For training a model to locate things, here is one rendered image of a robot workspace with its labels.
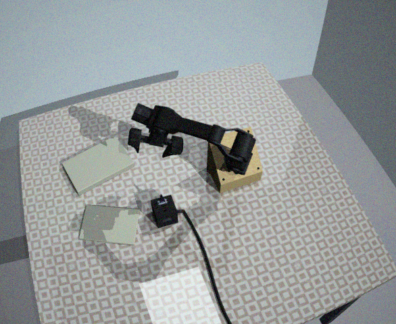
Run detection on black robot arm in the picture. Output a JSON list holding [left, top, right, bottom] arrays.
[[131, 103, 256, 175]]

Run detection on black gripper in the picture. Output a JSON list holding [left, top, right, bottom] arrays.
[[128, 128, 183, 158]]

